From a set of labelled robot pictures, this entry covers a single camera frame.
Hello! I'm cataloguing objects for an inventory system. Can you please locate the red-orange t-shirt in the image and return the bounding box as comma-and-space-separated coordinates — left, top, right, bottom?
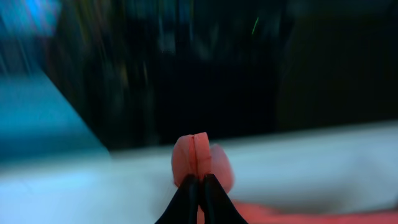
172, 133, 397, 224

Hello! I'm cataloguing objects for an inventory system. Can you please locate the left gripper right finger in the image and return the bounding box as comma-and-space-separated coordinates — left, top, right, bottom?
200, 174, 248, 224

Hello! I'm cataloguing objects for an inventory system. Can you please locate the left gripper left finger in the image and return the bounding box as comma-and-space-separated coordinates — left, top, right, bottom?
155, 174, 199, 224

